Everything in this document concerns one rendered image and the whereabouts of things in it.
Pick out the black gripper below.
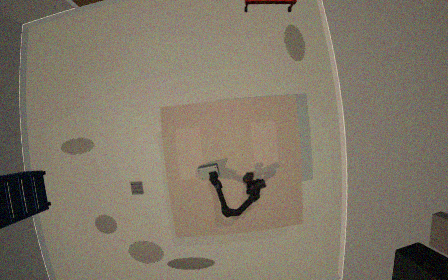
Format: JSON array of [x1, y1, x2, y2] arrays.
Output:
[[246, 172, 255, 194]]

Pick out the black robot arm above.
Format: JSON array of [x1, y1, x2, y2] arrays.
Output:
[[209, 171, 267, 217]]

